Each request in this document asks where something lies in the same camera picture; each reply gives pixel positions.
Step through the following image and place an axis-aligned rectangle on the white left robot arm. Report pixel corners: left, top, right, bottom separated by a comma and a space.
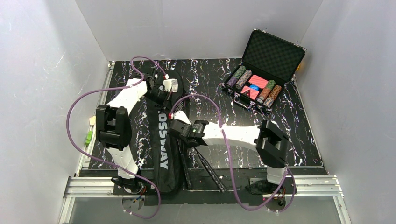
96, 75, 178, 189

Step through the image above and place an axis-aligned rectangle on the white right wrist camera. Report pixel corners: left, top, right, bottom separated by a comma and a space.
169, 111, 191, 125

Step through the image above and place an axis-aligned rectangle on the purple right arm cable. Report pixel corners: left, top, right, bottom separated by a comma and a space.
169, 94, 296, 213

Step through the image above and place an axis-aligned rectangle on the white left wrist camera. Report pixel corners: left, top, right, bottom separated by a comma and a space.
163, 74, 178, 92

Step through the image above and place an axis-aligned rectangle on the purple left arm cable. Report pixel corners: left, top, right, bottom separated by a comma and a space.
66, 56, 169, 220

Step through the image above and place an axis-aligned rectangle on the blue dealer chip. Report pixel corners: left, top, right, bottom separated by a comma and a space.
249, 84, 259, 91

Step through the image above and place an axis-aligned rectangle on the black racket cover bag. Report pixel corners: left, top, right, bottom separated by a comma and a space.
145, 70, 186, 194

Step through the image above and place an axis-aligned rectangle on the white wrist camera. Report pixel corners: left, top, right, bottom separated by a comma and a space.
169, 111, 191, 125
163, 74, 178, 92

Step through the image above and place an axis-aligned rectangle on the poker chip row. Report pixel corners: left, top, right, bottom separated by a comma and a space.
264, 85, 282, 108
226, 65, 246, 88
235, 70, 252, 89
256, 80, 276, 104

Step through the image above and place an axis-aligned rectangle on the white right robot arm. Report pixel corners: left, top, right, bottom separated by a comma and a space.
168, 119, 289, 184

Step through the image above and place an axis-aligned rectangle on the green clip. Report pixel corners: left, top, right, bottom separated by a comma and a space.
85, 130, 93, 146

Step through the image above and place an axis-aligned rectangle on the pink card deck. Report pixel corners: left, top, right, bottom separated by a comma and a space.
240, 75, 268, 100

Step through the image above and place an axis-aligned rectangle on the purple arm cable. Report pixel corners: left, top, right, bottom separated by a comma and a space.
66, 56, 169, 220
169, 94, 296, 213

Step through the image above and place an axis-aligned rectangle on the black poker chip case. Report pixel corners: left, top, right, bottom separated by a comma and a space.
222, 29, 306, 111

